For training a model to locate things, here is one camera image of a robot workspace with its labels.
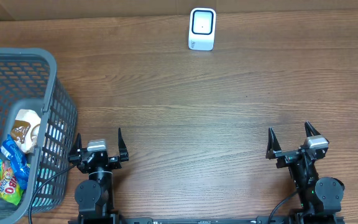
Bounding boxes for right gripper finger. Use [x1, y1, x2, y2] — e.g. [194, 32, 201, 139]
[305, 121, 321, 137]
[267, 127, 282, 153]

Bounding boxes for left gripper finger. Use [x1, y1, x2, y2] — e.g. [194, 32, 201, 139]
[71, 133, 82, 155]
[118, 128, 128, 156]

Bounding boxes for beige brown snack bag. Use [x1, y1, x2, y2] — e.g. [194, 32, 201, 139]
[10, 109, 41, 154]

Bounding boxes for blue snack wrapper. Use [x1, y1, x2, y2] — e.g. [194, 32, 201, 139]
[0, 134, 30, 190]

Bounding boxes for green Haribo candy bag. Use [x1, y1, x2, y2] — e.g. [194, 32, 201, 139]
[0, 159, 23, 205]

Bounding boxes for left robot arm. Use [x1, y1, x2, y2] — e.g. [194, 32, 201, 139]
[68, 130, 129, 224]

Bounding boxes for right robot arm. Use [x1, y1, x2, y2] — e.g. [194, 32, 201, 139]
[265, 121, 345, 223]

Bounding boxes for white barcode scanner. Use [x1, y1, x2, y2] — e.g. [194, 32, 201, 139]
[188, 7, 216, 51]

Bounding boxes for grey plastic mesh basket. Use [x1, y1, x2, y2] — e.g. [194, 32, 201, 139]
[0, 48, 78, 223]

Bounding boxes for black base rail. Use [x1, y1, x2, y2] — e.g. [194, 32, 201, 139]
[68, 215, 346, 224]

